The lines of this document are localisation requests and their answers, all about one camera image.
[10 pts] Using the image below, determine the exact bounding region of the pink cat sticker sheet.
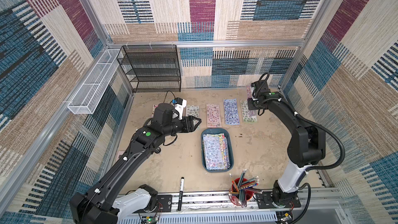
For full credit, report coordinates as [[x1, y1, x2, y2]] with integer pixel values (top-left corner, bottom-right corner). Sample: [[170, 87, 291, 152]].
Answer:
[[152, 105, 158, 117]]

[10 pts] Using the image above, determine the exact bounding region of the white wire mesh basket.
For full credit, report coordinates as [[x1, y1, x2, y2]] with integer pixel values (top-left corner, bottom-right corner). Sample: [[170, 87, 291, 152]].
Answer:
[[67, 49, 120, 115]]

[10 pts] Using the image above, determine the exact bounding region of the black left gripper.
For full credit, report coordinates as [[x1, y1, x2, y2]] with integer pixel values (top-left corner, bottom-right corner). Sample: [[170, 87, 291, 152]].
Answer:
[[162, 116, 202, 138]]

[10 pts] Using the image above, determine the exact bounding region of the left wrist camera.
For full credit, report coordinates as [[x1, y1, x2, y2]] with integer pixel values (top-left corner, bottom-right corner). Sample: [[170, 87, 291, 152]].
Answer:
[[172, 97, 187, 120]]

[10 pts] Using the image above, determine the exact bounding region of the pastel sticker sheet in box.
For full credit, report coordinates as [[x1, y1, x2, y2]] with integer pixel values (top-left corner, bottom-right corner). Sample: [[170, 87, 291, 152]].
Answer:
[[203, 133, 231, 171]]

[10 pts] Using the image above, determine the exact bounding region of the red pencil cup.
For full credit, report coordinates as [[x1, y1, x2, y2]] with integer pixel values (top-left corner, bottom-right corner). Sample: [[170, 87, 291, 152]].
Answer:
[[229, 178, 257, 205]]

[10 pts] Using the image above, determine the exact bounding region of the teal plastic storage box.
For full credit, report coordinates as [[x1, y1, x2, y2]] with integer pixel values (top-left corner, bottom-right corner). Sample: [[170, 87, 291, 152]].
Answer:
[[201, 128, 234, 173]]

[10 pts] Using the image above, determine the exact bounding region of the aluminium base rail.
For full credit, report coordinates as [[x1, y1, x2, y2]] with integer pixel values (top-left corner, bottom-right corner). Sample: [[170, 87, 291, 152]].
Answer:
[[114, 189, 350, 224]]

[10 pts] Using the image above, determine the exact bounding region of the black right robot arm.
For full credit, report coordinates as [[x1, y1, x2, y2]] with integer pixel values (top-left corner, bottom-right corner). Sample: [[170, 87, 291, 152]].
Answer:
[[247, 80, 325, 207]]

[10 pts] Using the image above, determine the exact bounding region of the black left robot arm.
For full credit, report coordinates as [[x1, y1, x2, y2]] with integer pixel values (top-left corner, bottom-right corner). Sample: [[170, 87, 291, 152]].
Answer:
[[69, 103, 202, 224]]

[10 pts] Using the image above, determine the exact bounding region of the green frog sticker sheet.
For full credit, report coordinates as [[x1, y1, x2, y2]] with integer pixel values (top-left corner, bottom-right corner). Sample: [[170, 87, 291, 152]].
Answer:
[[240, 100, 258, 123]]

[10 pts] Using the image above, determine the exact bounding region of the black wire shelf rack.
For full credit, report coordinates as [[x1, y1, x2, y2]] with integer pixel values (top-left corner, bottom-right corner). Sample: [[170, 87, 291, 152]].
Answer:
[[118, 45, 182, 93]]

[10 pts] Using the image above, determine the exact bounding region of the green dinosaur sticker sheet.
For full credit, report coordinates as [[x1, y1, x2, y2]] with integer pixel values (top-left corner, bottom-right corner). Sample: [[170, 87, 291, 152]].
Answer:
[[186, 105, 200, 118]]

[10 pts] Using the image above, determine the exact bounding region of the pink bonbon sticker sheet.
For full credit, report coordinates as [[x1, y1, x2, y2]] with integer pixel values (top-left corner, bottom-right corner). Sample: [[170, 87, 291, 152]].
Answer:
[[206, 104, 221, 128]]

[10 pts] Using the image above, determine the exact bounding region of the blue penguin sticker sheet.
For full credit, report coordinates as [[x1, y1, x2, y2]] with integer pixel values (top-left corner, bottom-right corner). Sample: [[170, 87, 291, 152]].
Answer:
[[223, 99, 239, 125]]

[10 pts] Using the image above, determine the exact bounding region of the black marker pen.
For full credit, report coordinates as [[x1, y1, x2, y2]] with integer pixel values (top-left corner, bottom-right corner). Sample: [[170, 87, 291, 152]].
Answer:
[[177, 177, 184, 212]]

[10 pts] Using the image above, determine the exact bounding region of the pink character sticker sheet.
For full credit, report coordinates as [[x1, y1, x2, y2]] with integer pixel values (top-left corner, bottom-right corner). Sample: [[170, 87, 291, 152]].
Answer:
[[246, 86, 252, 99]]

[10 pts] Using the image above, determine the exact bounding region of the black corrugated cable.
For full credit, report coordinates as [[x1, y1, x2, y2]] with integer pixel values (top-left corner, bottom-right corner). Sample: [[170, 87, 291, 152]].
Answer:
[[253, 72, 346, 224]]

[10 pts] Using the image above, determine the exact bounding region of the pink calculator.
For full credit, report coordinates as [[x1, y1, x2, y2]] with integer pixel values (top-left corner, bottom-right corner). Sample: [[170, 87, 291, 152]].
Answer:
[[116, 151, 125, 161]]

